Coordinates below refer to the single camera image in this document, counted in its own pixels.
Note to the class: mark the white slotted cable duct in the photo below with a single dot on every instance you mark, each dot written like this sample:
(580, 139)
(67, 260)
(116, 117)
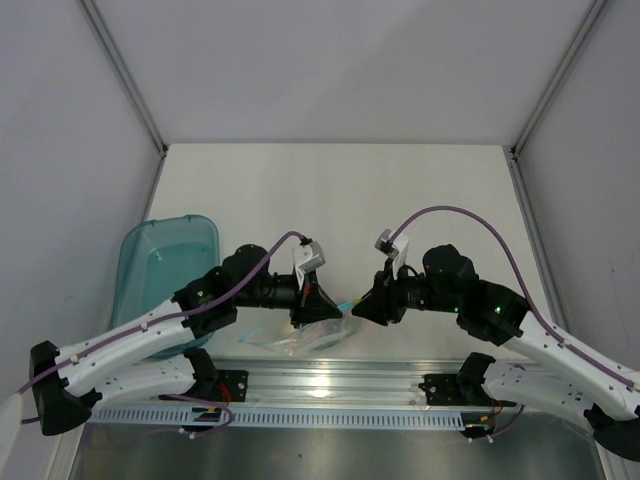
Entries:
(242, 416)

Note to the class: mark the clear zip top bag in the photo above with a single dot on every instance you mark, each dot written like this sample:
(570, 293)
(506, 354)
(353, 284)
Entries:
(296, 342)

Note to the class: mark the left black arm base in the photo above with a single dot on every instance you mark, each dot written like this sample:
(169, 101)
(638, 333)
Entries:
(231, 386)

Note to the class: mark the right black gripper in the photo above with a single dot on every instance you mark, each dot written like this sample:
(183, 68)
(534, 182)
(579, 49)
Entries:
(381, 304)

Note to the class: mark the aluminium frame post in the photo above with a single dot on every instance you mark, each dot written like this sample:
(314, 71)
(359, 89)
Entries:
(121, 71)
(567, 62)

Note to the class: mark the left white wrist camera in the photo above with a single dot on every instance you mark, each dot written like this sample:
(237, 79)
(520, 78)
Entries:
(308, 256)

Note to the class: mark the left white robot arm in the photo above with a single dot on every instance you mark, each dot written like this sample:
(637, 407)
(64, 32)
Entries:
(152, 355)

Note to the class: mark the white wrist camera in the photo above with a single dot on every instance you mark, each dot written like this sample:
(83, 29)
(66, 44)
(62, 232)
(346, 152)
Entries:
(308, 256)
(395, 247)

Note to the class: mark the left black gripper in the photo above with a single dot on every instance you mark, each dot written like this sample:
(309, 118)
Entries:
(313, 303)

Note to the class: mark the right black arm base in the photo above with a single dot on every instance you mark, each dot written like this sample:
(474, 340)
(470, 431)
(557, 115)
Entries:
(458, 390)

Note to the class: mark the teal plastic tray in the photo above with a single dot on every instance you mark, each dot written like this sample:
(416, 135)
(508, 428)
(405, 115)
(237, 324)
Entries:
(159, 257)

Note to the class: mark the right aluminium frame post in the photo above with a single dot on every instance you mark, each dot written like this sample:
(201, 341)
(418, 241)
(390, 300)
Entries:
(567, 62)

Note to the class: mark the left aluminium frame post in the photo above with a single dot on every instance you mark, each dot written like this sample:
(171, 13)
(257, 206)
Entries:
(121, 71)

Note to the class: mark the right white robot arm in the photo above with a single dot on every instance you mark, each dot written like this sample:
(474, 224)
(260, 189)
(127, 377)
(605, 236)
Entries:
(578, 384)

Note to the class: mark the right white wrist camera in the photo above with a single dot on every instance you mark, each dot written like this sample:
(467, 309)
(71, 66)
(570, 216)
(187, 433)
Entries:
(395, 247)

